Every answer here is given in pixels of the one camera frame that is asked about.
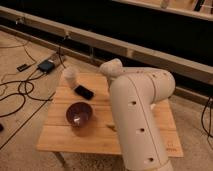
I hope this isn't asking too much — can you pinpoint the black floor cable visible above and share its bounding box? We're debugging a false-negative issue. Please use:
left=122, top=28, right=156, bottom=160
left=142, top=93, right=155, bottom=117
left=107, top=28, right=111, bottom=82
left=0, top=39, right=56, bottom=118

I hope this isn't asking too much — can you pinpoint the wooden table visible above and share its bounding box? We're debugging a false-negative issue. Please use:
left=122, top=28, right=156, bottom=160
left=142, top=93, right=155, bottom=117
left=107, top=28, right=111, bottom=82
left=36, top=71, right=185, bottom=168

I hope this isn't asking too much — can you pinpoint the white paper cup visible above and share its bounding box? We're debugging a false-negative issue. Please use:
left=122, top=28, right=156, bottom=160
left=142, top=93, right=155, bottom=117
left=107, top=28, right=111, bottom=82
left=63, top=67, right=78, bottom=89

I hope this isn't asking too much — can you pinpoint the black smartphone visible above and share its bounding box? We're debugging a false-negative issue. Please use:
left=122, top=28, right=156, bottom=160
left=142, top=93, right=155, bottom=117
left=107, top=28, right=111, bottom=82
left=75, top=85, right=94, bottom=100

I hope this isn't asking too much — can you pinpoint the black cable at right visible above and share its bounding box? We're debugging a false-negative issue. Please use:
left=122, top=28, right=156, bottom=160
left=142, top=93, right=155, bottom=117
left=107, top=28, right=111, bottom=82
left=200, top=94, right=213, bottom=139

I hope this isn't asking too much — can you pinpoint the small black device on floor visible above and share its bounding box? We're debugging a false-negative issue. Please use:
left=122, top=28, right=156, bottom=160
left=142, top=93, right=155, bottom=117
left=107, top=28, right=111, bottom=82
left=17, top=64, right=30, bottom=72

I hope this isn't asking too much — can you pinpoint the purple bowl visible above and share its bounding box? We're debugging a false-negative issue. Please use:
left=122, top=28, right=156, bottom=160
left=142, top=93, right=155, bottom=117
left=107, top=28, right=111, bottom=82
left=66, top=102, right=93, bottom=127

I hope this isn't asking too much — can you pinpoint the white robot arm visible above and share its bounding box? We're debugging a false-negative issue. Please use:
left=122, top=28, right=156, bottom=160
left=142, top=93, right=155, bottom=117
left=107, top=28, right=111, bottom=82
left=100, top=59, right=175, bottom=171

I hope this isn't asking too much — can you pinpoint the black power adapter box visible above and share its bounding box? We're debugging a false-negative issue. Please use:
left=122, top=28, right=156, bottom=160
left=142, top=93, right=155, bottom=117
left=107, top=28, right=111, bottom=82
left=38, top=60, right=55, bottom=73

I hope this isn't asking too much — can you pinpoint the orange toy carrot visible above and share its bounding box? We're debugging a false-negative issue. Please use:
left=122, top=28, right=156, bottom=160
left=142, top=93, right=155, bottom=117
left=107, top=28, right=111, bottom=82
left=106, top=124, right=116, bottom=132

